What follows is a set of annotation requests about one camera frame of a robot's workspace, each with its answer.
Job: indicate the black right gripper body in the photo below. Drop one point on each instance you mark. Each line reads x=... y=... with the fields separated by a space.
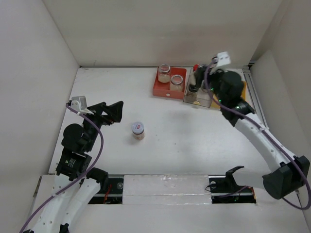
x=215 y=79

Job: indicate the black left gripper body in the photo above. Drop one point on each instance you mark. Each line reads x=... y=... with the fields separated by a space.
x=93 y=131

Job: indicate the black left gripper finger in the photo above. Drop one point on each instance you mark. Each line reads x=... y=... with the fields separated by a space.
x=117 y=108
x=106 y=117

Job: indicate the black cap seasoning bottle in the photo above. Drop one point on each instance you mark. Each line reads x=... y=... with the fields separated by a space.
x=191 y=93

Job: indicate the silver rim glass jar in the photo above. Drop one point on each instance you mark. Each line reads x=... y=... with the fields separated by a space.
x=176 y=83

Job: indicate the red lid sauce jar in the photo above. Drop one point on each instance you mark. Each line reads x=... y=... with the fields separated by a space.
x=195 y=67

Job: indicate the black cap spice bottle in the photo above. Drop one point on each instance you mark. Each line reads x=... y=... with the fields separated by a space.
x=203 y=90

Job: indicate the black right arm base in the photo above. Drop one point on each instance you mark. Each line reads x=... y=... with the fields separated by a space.
x=225 y=192

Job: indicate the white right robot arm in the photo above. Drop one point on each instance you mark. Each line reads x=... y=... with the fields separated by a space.
x=288 y=172

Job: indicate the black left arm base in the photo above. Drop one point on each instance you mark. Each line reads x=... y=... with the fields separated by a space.
x=92 y=191

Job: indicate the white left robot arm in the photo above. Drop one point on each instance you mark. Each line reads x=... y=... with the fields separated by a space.
x=76 y=180

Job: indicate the clear plastic tray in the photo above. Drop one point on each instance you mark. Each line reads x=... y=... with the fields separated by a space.
x=203 y=102

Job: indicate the white lid small jar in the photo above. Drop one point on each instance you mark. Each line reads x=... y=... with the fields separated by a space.
x=138 y=130

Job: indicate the red plastic tray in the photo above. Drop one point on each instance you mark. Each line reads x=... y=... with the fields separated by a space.
x=169 y=89

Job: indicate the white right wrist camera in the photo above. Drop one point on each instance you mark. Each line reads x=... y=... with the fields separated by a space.
x=220 y=61

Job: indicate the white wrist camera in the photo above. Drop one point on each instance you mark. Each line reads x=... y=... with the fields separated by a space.
x=79 y=104
x=220 y=61

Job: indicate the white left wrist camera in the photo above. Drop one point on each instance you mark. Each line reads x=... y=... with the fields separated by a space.
x=79 y=104

